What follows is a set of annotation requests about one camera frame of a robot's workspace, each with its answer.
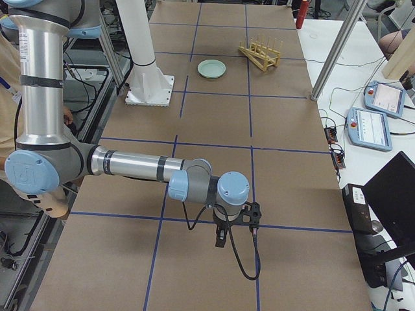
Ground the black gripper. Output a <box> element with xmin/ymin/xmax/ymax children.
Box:
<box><xmin>213</xmin><ymin>209</ymin><xmax>244</xmax><ymax>248</ymax></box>

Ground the light green plate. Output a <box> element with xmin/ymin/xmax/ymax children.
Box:
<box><xmin>197</xmin><ymin>59</ymin><xmax>226</xmax><ymax>79</ymax></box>

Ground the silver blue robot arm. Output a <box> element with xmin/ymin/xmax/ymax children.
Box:
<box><xmin>5</xmin><ymin>1</ymin><xmax>259</xmax><ymax>247</ymax></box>

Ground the orange black connector block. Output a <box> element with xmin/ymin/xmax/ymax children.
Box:
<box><xmin>324</xmin><ymin>118</ymin><xmax>338</xmax><ymax>144</ymax></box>

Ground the black computer box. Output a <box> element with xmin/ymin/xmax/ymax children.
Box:
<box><xmin>342</xmin><ymin>183</ymin><xmax>405</xmax><ymax>291</ymax></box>

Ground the person in beige clothes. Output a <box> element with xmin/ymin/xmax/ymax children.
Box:
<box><xmin>1</xmin><ymin>34</ymin><xmax>69</xmax><ymax>220</ymax></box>

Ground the black monitor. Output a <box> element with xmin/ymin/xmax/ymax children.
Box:
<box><xmin>361</xmin><ymin>150</ymin><xmax>415</xmax><ymax>250</ymax></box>

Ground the near teach pendant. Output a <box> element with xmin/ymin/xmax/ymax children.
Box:
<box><xmin>346</xmin><ymin>107</ymin><xmax>392</xmax><ymax>152</ymax></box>

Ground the teach pendant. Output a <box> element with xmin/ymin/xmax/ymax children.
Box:
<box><xmin>346</xmin><ymin>107</ymin><xmax>392</xmax><ymax>152</ymax></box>
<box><xmin>364</xmin><ymin>80</ymin><xmax>407</xmax><ymax>119</ymax></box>

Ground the wooden dish rack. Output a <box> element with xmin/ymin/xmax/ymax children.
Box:
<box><xmin>238</xmin><ymin>34</ymin><xmax>283</xmax><ymax>72</ymax></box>

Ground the far teach pendant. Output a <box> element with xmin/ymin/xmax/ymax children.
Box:
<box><xmin>364</xmin><ymin>80</ymin><xmax>407</xmax><ymax>119</ymax></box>

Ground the red cylinder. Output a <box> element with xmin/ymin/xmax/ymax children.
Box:
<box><xmin>296</xmin><ymin>0</ymin><xmax>310</xmax><ymax>29</ymax></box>

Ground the wooden beam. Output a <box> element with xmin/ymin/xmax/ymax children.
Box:
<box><xmin>379</xmin><ymin>25</ymin><xmax>414</xmax><ymax>80</ymax></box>

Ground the black camera cable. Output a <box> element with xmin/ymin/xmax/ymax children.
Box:
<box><xmin>182</xmin><ymin>200</ymin><xmax>262</xmax><ymax>281</ymax></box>

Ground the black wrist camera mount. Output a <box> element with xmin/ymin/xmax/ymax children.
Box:
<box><xmin>241</xmin><ymin>202</ymin><xmax>262</xmax><ymax>232</ymax></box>

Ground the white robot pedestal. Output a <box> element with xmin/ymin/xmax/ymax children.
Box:
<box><xmin>116</xmin><ymin>0</ymin><xmax>174</xmax><ymax>107</ymax></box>

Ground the aluminium frame post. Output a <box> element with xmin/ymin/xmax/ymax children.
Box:
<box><xmin>311</xmin><ymin>0</ymin><xmax>367</xmax><ymax>101</ymax></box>

